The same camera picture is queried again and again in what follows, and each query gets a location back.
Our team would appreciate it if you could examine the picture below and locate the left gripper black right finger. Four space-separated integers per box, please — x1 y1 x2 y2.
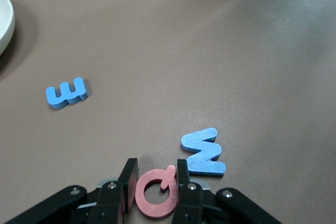
172 158 203 224

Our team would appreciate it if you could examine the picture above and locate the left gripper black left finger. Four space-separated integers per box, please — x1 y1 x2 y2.
88 158 139 224

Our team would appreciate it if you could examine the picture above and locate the pink foam capital Q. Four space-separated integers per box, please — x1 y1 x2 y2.
132 165 182 219

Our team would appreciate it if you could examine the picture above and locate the blue foam lowercase m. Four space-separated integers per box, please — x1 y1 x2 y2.
46 77 89 109

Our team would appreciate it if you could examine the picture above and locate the blue foam capital M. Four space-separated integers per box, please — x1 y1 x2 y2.
181 127 226 177

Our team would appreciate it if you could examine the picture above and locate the brown table cover mat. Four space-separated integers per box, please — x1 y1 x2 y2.
0 0 336 224

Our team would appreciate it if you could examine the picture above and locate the cream white plate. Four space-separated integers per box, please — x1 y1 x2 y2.
0 0 16 57

